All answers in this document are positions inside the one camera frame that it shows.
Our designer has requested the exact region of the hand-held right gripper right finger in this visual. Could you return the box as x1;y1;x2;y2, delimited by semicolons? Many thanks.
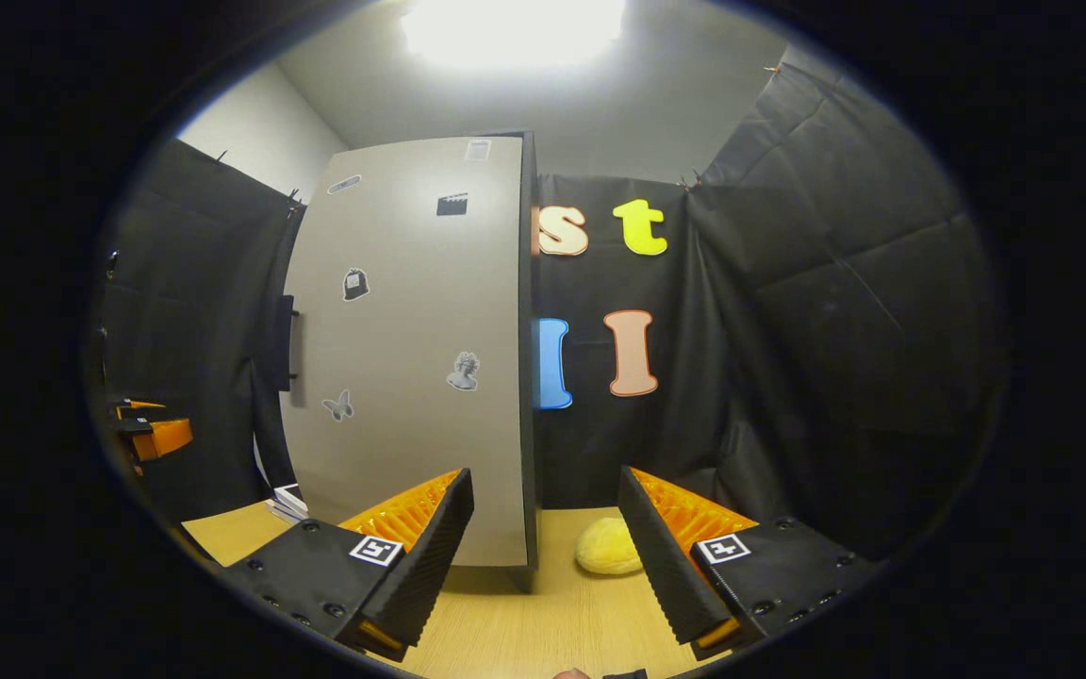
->
617;464;883;663

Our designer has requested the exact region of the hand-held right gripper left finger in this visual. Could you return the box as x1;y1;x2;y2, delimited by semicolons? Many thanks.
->
213;467;475;663

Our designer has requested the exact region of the black door handle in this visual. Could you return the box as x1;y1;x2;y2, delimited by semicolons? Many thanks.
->
274;294;301;392

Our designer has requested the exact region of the dark grey cabinet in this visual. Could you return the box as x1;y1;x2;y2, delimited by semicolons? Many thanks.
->
277;130;542;595

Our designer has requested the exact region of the yellow plush toy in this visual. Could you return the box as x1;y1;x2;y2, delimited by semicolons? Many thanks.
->
574;517;646;576

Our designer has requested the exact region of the black backdrop cloth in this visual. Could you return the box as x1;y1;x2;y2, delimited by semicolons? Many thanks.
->
86;42;1011;567

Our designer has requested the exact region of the ceiling light panel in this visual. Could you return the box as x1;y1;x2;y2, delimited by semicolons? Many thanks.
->
399;0;627;69

